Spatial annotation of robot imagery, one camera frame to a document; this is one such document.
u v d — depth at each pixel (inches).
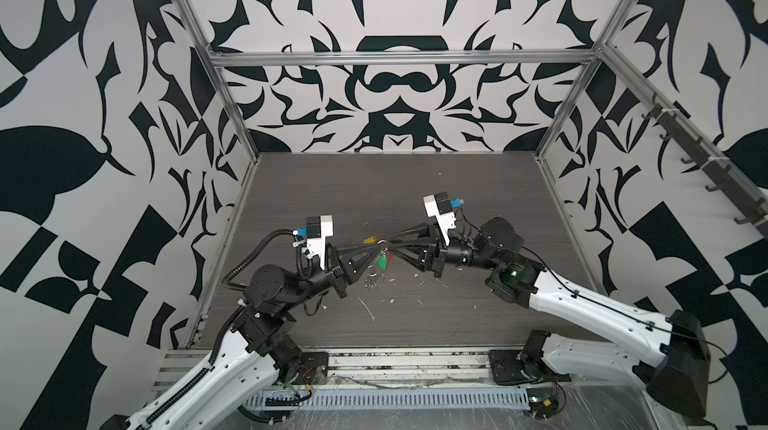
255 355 19.6
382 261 23.1
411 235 23.2
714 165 23.0
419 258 22.2
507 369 29.0
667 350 15.9
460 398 28.1
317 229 20.3
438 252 20.8
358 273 21.9
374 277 22.6
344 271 21.2
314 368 29.0
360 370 29.5
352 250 21.6
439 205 20.7
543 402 28.0
